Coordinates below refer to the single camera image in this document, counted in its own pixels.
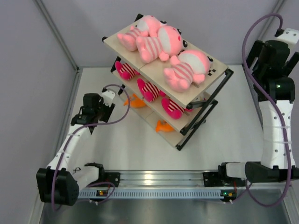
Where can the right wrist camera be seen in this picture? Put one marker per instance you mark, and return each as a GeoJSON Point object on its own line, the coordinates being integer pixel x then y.
{"type": "Point", "coordinates": [289, 36]}

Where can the magenta owl plush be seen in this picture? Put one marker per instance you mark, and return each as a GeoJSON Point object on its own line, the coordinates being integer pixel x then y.
{"type": "Point", "coordinates": [149, 91]}
{"type": "Point", "coordinates": [174, 110]}

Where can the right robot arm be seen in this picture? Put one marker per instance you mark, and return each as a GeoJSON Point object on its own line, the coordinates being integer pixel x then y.
{"type": "Point", "coordinates": [275, 94]}

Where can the aluminium rail base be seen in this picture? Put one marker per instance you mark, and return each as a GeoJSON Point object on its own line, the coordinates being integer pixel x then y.
{"type": "Point", "coordinates": [163, 178]}

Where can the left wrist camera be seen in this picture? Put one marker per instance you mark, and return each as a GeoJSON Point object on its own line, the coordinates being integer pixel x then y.
{"type": "Point", "coordinates": [108, 96]}

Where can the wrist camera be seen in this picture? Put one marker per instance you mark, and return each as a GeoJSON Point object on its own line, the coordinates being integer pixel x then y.
{"type": "Point", "coordinates": [289, 36]}
{"type": "Point", "coordinates": [108, 96]}

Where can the orange shark plush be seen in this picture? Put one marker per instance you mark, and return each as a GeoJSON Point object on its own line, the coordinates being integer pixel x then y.
{"type": "Point", "coordinates": [135, 102]}

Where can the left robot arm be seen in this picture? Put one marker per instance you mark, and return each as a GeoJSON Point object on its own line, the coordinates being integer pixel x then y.
{"type": "Point", "coordinates": [72, 168]}

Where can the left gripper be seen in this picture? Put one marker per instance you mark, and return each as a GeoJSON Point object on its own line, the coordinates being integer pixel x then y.
{"type": "Point", "coordinates": [108, 110]}

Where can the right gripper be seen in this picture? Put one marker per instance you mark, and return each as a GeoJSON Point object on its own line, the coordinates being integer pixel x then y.
{"type": "Point", "coordinates": [255, 51]}

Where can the pink striped plush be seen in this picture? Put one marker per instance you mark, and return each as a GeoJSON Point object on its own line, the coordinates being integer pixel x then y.
{"type": "Point", "coordinates": [166, 44]}
{"type": "Point", "coordinates": [190, 66]}
{"type": "Point", "coordinates": [147, 26]}

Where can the white slotted cable duct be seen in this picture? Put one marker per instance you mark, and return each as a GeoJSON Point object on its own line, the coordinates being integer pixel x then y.
{"type": "Point", "coordinates": [154, 194]}

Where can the beige three-tier shelf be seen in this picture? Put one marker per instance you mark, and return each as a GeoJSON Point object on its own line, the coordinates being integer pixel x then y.
{"type": "Point", "coordinates": [199, 97]}

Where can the orange fish plush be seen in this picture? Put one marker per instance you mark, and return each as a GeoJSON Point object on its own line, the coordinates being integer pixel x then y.
{"type": "Point", "coordinates": [163, 126]}

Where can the striped magenta plush on shelf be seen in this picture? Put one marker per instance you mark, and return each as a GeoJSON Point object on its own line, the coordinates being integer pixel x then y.
{"type": "Point", "coordinates": [125, 71]}

